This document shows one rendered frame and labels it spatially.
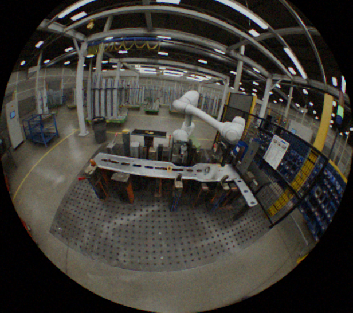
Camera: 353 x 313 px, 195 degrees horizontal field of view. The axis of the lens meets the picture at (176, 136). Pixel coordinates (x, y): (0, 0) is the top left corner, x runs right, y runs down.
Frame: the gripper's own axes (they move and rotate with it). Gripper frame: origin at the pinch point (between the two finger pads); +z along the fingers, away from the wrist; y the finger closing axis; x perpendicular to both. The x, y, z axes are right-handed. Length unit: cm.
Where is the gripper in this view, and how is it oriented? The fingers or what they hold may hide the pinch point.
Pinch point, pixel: (223, 162)
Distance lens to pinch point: 96.3
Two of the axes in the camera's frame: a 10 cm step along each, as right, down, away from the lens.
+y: 0.6, 4.2, -9.1
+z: -1.4, 9.0, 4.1
